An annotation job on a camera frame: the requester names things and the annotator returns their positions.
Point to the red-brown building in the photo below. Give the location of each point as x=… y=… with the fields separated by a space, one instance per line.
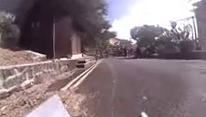
x=65 y=36

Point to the row of trees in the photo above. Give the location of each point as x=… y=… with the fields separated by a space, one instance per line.
x=150 y=37

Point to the pole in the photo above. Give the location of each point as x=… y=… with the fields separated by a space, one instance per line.
x=53 y=40

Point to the grey asphalt road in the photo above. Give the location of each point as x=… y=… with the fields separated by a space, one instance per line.
x=146 y=92

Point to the dark trees with dense crowns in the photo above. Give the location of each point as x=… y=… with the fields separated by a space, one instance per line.
x=75 y=9

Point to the robot's own part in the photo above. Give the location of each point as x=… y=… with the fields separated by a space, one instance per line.
x=144 y=116

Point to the dry earth slope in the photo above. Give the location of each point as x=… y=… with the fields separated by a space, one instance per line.
x=11 y=57

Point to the grey building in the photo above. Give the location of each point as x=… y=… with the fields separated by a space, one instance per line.
x=205 y=23

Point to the rough stone wall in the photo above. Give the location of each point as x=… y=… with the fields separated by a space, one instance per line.
x=18 y=76

